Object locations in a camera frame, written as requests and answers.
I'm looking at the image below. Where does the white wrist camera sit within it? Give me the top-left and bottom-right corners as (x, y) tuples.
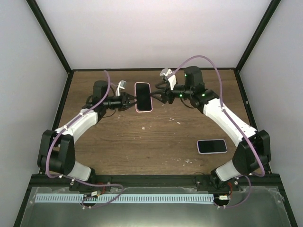
(116, 80), (127, 96)
(160, 68), (177, 90)

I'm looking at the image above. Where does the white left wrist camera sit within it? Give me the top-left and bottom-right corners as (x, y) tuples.
(116, 80), (127, 96)

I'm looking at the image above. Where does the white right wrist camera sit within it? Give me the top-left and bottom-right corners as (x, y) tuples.
(160, 68), (177, 90)

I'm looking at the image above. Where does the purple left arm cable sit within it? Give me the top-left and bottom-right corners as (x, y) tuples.
(45, 70), (124, 210)

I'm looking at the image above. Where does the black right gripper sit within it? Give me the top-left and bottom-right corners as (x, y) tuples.
(150, 81), (192, 105)

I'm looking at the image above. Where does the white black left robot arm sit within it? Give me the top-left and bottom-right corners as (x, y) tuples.
(37, 80), (136, 191)

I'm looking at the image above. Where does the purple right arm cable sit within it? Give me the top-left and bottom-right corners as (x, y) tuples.
(165, 55), (265, 210)

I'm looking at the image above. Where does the pink phone case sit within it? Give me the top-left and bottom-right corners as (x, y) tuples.
(134, 81), (153, 113)

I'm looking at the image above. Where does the black phone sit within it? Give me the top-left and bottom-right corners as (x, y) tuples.
(196, 139), (228, 155)

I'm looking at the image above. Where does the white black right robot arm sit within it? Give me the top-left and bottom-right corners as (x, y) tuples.
(151, 66), (271, 191)

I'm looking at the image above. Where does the light blue slotted cable duct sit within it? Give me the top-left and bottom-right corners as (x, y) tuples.
(35, 193), (214, 204)

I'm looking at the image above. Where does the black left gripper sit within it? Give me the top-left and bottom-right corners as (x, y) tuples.
(103, 92), (140, 111)

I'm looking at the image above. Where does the black metal enclosure frame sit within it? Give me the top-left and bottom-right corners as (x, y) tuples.
(14, 0), (298, 227)

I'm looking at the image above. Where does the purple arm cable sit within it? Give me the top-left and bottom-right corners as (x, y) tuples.
(45, 70), (124, 210)
(165, 55), (265, 210)

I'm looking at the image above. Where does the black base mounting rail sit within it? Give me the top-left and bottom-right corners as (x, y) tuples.
(30, 174), (280, 192)

